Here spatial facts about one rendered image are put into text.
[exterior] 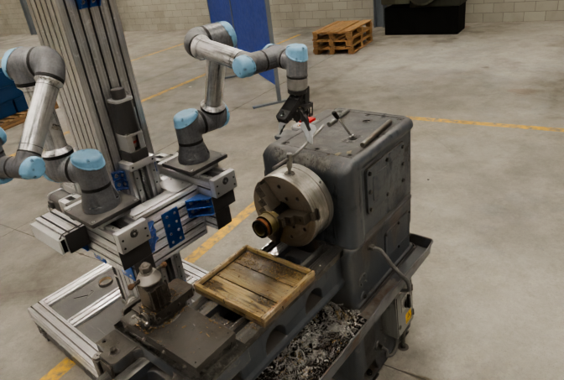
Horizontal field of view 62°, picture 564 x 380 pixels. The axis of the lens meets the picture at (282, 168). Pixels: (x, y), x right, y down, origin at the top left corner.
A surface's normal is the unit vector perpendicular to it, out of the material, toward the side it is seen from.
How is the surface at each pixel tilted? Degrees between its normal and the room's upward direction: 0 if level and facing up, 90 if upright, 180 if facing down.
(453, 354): 0
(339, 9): 90
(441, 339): 0
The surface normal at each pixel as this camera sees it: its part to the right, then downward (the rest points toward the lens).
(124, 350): -0.11, -0.90
